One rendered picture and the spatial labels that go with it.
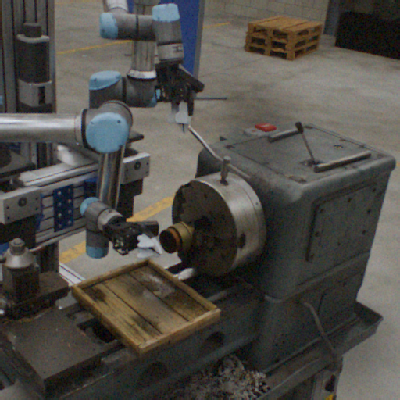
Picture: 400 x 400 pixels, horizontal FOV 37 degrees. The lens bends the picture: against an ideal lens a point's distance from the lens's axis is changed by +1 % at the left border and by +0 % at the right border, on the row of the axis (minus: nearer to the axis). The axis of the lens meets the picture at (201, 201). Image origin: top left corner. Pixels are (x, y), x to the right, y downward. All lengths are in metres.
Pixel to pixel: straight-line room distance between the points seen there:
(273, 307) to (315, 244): 0.25
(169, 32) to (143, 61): 0.52
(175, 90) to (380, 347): 2.06
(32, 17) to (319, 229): 1.21
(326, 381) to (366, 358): 0.82
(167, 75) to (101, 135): 0.26
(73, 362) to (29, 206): 0.66
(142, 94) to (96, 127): 0.57
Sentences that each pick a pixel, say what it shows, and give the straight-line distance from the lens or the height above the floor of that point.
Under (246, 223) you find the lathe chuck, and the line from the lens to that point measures 1.78.
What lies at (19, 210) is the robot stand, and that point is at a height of 1.06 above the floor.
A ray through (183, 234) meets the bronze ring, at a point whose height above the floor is 1.11.
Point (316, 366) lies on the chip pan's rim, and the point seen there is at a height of 0.55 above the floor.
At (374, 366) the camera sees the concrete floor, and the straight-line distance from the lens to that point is 3.22.
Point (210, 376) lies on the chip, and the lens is 2.12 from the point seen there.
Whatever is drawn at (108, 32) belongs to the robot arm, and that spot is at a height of 1.63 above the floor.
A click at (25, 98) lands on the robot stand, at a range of 2.22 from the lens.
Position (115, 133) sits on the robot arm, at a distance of 1.74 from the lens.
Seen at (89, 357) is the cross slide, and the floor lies 0.97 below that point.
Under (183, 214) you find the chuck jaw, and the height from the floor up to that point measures 1.14.
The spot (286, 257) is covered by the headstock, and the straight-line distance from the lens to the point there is 1.89.
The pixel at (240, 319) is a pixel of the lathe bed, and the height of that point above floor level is 0.79.
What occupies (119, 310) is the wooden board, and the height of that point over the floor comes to 0.89.
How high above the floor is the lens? 1.98
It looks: 26 degrees down
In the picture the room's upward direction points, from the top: 6 degrees clockwise
